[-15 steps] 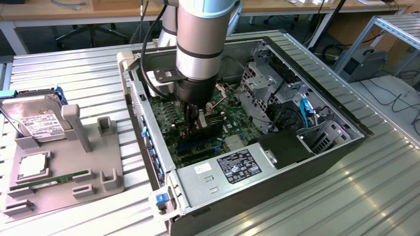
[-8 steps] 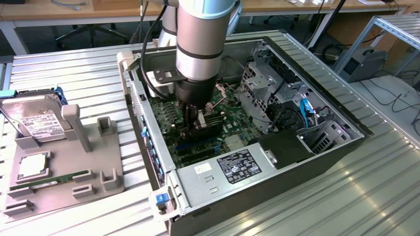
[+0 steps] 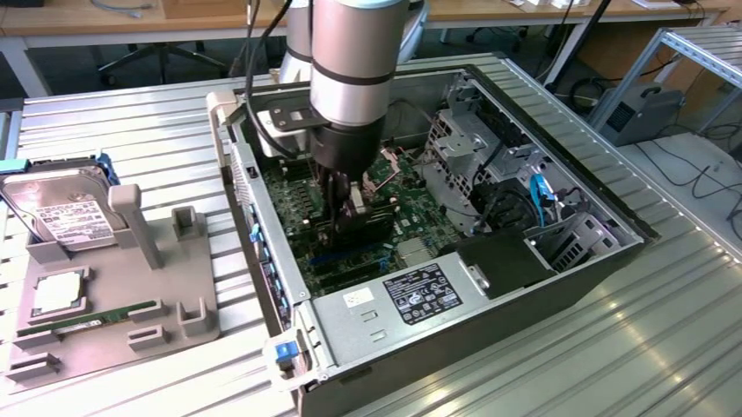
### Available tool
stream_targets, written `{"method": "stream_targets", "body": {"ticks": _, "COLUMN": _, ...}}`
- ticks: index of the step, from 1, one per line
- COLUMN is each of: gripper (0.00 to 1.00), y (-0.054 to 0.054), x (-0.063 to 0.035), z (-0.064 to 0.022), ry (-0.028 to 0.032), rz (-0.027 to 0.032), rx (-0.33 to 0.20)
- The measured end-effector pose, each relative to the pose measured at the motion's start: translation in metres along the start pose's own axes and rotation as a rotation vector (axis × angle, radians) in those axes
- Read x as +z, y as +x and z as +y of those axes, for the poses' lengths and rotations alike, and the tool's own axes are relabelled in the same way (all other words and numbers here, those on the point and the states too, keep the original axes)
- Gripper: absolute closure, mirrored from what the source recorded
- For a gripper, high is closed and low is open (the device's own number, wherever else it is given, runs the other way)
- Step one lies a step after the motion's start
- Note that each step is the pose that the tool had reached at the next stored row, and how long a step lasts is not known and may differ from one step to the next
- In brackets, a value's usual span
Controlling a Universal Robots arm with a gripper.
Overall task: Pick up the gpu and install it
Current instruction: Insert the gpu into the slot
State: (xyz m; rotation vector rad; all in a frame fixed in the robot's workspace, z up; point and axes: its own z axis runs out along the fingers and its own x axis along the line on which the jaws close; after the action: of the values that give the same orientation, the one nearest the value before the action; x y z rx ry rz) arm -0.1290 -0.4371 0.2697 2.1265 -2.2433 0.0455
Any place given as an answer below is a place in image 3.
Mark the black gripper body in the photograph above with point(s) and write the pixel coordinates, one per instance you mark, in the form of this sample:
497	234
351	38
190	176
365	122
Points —
347	145

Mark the graphics card with black fan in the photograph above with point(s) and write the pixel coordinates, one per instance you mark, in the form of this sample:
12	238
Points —
371	230

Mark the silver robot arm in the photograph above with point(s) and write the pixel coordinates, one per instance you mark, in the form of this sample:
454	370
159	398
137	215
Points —
347	56

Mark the open metal socket cover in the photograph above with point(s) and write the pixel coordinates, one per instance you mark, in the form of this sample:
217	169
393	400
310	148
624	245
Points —
390	165

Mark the black RAM slot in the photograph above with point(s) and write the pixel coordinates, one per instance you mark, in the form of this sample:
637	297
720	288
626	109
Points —
298	171

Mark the green motherboard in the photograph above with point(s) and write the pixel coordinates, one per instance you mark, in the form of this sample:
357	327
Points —
423	221

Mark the blue expansion slot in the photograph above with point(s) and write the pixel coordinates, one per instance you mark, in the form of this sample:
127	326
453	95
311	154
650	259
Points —
319	260

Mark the silver chipset heatsink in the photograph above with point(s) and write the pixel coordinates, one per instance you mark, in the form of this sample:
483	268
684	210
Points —
414	252

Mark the short black expansion slot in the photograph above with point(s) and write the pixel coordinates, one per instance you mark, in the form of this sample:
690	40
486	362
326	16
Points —
331	271

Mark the long black expansion slot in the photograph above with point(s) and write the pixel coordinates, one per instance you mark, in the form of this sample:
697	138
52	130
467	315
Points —
357	279

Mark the perforated silver drive cage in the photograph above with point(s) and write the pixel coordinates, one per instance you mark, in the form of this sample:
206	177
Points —
458	143

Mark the silver power supply with label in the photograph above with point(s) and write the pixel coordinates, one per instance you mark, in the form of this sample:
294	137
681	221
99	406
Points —
359	321

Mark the black plastic shroud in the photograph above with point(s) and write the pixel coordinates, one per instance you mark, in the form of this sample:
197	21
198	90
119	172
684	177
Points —
505	265

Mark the blue case latch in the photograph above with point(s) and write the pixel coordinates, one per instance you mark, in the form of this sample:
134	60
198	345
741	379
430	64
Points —
285	351

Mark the black office chair base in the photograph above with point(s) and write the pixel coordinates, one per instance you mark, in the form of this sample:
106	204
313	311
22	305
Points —
479	32
165	50

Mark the open black PC case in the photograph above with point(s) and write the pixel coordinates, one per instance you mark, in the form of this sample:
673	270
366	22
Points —
463	356

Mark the silver disk bay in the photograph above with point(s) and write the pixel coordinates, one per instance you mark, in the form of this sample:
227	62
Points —
572	252

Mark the blue disk carrier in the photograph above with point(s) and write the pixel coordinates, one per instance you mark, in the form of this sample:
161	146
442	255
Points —
107	167

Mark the grey parts rack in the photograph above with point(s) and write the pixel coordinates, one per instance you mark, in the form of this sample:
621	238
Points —
116	278

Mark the wooden desk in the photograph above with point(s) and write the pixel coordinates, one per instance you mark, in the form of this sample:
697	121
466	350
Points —
58	21
522	15

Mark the silver hard disk with label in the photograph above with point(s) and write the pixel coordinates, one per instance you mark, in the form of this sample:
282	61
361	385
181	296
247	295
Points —
70	213

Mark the small white box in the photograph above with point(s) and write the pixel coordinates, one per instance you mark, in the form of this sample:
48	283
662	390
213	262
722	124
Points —
572	3

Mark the green RAM stick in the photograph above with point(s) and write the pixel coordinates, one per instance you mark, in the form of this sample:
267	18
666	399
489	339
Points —
82	323

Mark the silver CPU chip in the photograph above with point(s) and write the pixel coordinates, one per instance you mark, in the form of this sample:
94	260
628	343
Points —
58	293

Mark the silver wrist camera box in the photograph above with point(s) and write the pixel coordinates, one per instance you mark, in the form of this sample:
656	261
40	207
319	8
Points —
285	141

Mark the aluminium profile frame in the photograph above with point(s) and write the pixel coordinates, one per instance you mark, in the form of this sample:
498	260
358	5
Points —
696	48

